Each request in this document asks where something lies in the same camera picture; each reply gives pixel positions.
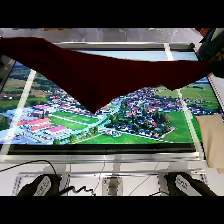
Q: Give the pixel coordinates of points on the dark red garment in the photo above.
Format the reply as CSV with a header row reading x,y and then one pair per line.
x,y
93,76

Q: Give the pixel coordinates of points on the tan garment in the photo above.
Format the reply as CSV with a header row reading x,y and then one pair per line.
x,y
213,140

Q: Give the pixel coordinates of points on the silver frame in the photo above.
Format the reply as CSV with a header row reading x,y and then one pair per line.
x,y
110,157

